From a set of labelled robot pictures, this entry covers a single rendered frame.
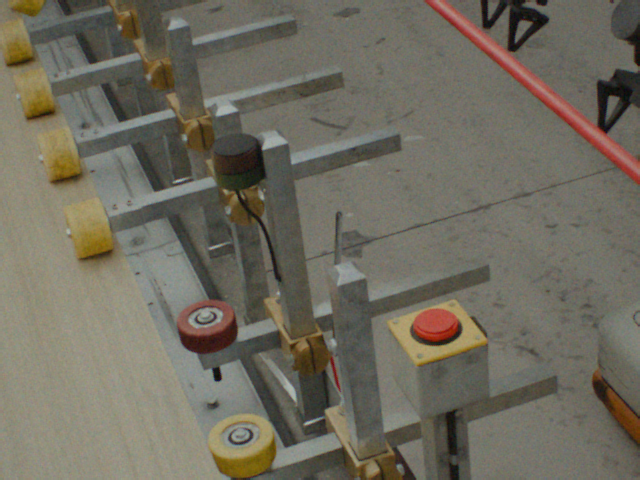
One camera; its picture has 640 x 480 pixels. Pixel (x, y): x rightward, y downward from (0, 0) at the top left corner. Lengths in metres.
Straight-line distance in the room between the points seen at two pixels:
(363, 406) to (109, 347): 0.40
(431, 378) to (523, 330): 2.00
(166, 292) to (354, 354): 0.90
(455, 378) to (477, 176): 2.59
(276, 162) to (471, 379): 0.53
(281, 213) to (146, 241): 0.86
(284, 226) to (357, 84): 2.66
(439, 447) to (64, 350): 0.69
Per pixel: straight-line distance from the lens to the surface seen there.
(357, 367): 1.51
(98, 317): 1.84
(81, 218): 1.92
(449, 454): 1.26
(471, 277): 1.89
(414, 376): 1.17
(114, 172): 2.75
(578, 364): 3.06
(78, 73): 2.39
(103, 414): 1.67
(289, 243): 1.69
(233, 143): 1.62
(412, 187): 3.72
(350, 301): 1.45
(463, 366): 1.18
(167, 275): 2.39
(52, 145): 2.14
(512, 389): 1.69
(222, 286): 2.19
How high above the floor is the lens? 1.95
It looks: 34 degrees down
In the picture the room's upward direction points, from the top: 8 degrees counter-clockwise
